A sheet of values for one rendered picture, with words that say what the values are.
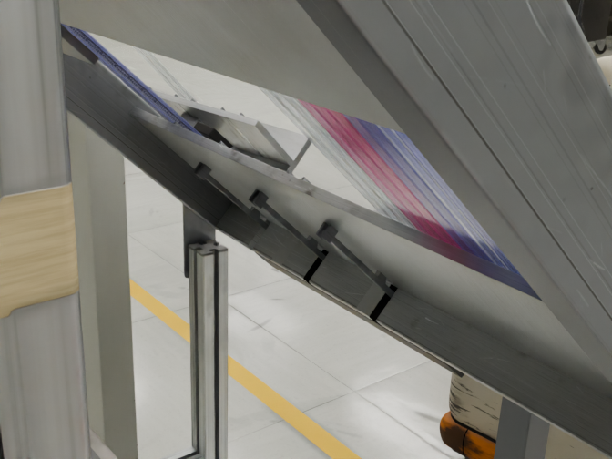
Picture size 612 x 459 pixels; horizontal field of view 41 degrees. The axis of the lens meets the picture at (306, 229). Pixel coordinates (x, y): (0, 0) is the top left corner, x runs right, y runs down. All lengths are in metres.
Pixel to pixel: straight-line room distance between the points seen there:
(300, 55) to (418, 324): 0.46
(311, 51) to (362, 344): 1.85
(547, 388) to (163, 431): 1.25
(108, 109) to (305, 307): 1.51
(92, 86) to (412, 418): 1.23
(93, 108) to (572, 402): 0.57
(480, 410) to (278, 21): 1.35
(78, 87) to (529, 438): 0.85
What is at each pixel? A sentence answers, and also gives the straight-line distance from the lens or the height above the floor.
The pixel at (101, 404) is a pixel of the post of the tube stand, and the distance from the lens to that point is 1.33.
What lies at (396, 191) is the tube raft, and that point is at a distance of 0.55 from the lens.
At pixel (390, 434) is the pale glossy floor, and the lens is 1.87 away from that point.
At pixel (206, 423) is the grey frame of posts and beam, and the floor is 0.38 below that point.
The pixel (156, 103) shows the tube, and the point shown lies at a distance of 0.87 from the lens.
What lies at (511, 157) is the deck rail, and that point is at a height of 0.99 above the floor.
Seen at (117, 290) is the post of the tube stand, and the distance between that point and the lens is 1.26.
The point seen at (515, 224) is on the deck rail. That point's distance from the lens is 0.28.
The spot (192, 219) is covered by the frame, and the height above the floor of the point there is 0.68.
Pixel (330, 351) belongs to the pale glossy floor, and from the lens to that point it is 2.16.
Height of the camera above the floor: 1.07
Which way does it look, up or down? 21 degrees down
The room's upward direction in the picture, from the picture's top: 2 degrees clockwise
